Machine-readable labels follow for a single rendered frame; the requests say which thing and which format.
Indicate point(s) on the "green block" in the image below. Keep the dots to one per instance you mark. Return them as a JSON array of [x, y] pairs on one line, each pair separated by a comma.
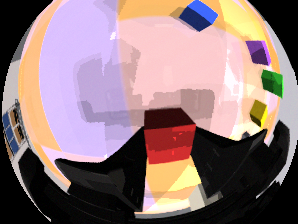
[[266, 80], [277, 84]]

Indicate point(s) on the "yellow block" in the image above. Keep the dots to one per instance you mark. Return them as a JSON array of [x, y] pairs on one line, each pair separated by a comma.
[[258, 113]]

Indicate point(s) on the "red block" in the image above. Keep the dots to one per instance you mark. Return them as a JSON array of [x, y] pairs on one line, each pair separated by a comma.
[[169, 135]]

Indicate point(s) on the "blue block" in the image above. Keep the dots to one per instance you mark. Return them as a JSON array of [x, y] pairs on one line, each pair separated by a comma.
[[198, 15]]

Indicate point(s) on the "purple block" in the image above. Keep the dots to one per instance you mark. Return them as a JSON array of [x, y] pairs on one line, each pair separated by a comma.
[[258, 52]]

